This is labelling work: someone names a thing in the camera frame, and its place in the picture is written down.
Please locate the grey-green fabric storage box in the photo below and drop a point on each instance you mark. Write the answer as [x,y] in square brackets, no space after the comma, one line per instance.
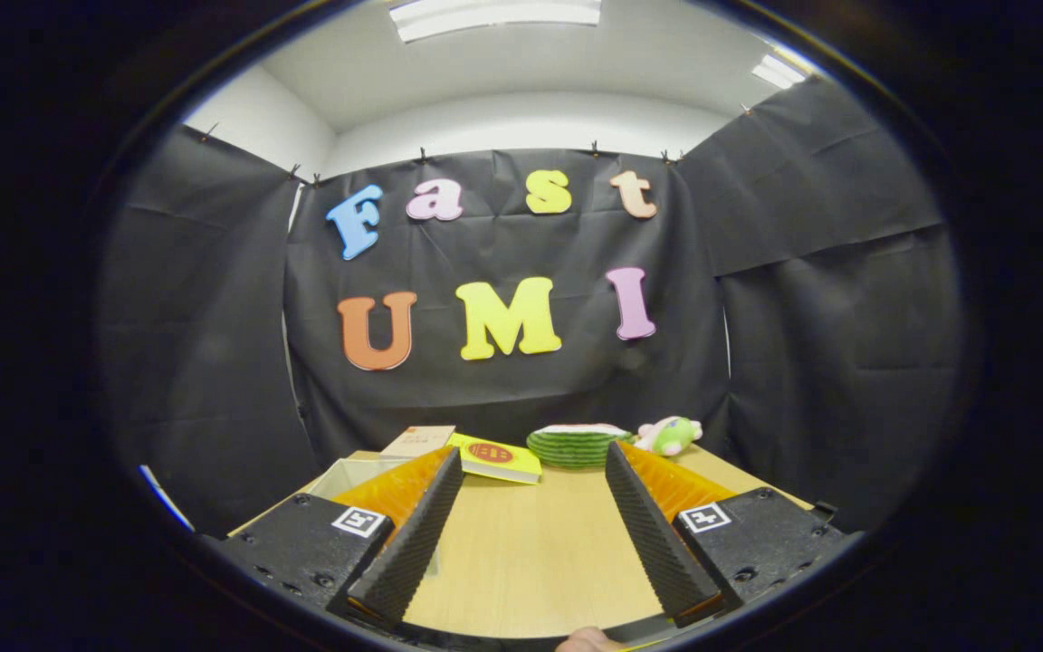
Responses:
[349,473]

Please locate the long ceiling light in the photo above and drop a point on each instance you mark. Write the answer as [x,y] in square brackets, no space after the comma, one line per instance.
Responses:
[494,14]

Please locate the watermelon plush toy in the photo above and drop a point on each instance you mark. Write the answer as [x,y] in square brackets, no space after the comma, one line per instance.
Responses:
[571,445]

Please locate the beige book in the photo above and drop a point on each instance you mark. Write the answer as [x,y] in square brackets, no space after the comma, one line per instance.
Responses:
[417,441]

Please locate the yellow book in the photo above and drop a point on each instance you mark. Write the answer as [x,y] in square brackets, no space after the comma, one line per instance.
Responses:
[499,457]

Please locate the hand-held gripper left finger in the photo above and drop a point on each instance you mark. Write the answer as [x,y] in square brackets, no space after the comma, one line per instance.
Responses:
[413,543]

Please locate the pink and green plush toy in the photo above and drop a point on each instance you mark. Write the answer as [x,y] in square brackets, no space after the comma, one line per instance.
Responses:
[671,435]

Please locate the small ceiling light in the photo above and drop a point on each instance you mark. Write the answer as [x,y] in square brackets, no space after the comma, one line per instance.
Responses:
[779,71]

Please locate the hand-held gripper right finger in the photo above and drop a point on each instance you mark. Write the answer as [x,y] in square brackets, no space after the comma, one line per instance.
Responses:
[653,543]

